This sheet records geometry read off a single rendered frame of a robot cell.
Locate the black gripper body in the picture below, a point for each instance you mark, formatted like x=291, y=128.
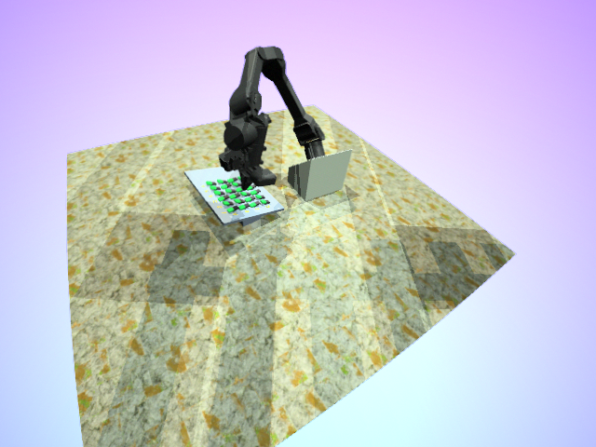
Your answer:
x=259, y=176

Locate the white switch panel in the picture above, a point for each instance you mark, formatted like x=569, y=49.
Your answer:
x=222, y=192

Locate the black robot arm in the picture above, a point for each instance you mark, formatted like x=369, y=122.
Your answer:
x=246, y=126

